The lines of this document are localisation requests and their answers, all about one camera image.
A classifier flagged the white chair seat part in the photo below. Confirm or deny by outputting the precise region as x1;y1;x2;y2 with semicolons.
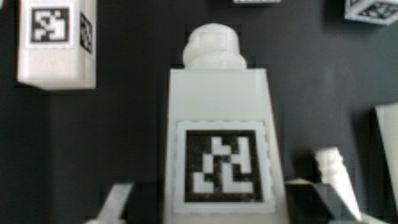
375;103;398;186

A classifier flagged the white chair leg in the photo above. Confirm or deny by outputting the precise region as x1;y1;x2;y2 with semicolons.
164;23;290;224
16;0;98;90

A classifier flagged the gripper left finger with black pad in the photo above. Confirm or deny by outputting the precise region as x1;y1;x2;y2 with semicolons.
84;183;135;224

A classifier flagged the white marker base sheet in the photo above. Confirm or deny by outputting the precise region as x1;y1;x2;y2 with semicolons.
233;0;283;4

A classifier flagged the white tagged cube near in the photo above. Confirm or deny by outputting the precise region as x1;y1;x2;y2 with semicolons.
345;0;398;25

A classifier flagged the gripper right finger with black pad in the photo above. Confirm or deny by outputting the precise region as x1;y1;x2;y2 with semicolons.
285;145;389;224

